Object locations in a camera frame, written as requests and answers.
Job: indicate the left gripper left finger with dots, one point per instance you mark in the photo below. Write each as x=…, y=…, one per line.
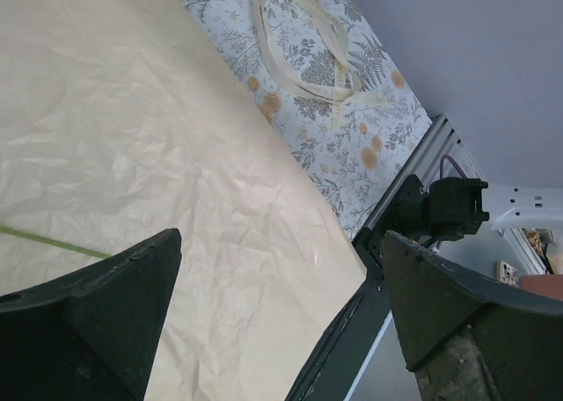
x=91, y=334

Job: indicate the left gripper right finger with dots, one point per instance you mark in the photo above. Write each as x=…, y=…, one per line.
x=466, y=336

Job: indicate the orange beige wrapping paper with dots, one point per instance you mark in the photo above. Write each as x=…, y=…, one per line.
x=119, y=119

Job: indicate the cream printed ribbon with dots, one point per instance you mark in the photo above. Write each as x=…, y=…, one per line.
x=305, y=50

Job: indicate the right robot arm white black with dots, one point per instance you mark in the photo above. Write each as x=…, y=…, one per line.
x=453, y=208

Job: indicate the smartphone with patterned case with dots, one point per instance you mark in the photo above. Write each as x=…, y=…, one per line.
x=507, y=274

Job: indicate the floral patterned table mat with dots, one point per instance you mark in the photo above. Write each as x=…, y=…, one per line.
x=353, y=152

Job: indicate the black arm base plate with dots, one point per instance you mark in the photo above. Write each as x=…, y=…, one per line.
x=337, y=358

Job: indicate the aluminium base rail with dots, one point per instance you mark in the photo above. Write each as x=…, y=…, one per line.
x=439, y=154

